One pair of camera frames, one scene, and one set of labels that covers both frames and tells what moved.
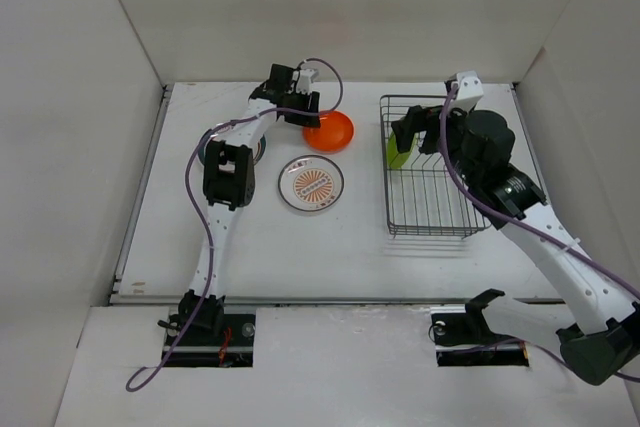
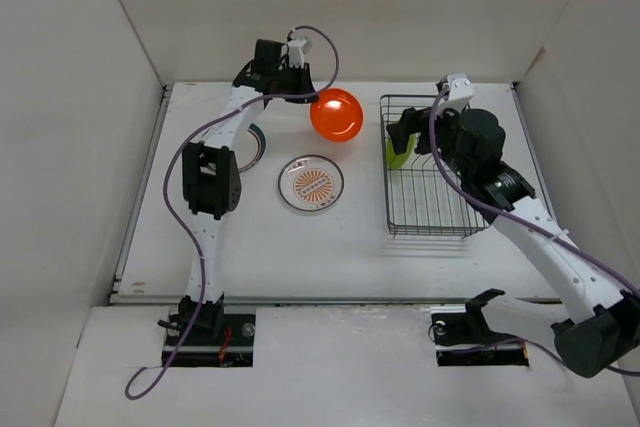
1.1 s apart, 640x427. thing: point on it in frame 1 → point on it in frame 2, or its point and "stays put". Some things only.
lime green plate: [395, 158] stays put
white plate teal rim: [258, 150] stays put
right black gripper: [404, 129] stays put
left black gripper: [308, 105] → [303, 82]
